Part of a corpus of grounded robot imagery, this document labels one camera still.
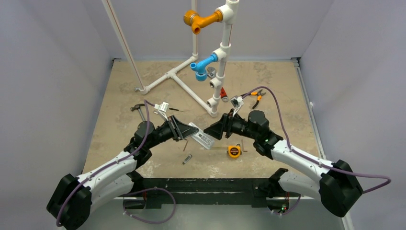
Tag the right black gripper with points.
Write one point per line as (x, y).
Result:
(226, 125)

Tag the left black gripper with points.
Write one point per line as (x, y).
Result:
(180, 130)

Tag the white remote control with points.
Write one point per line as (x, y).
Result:
(202, 138)

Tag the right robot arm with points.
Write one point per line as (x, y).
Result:
(334, 184)

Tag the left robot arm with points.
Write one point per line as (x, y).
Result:
(75, 197)

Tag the yellow tape measure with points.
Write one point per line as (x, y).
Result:
(233, 151)

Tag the large hex key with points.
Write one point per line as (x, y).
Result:
(243, 149)

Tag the silver battery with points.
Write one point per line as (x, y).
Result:
(187, 159)

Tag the red adjustable wrench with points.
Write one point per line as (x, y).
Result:
(223, 95)

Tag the black hammer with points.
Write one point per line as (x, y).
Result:
(138, 107)

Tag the silver pipe clamp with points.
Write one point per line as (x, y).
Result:
(211, 72)

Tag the blue pipe fitting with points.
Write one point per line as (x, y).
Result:
(200, 67)

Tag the black base bar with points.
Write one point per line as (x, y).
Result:
(153, 193)

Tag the orange pipe fitting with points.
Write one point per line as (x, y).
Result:
(197, 23)

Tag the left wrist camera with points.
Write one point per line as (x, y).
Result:
(161, 109)

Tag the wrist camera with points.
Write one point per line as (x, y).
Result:
(161, 109)
(237, 102)

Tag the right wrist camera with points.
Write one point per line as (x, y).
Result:
(237, 102)

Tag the red handled cutter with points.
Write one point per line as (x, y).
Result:
(256, 103)

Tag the orange handled pliers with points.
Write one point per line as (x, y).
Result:
(258, 94)

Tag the aluminium frame rail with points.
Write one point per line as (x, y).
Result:
(303, 213)

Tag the white PVC pipe frame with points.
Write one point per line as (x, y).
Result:
(225, 14)

